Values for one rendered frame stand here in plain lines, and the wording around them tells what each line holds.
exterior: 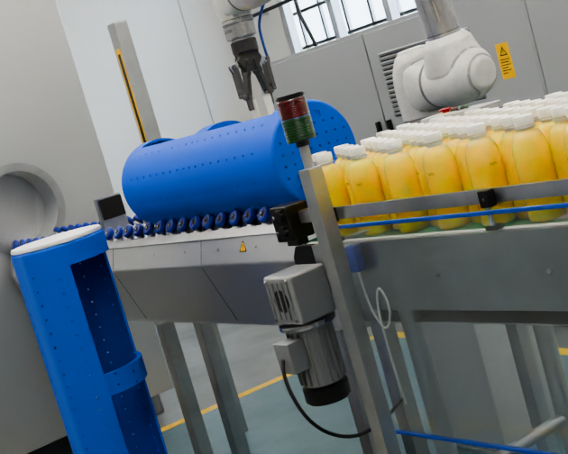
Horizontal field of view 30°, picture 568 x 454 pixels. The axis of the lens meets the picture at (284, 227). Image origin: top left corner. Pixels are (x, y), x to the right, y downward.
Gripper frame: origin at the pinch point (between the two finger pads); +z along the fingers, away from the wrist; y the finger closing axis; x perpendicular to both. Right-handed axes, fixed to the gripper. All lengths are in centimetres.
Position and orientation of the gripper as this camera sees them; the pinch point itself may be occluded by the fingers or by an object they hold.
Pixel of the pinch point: (262, 108)
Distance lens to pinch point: 303.9
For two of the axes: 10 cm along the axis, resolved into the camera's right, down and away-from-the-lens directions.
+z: 2.7, 9.5, 1.2
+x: 5.7, -0.6, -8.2
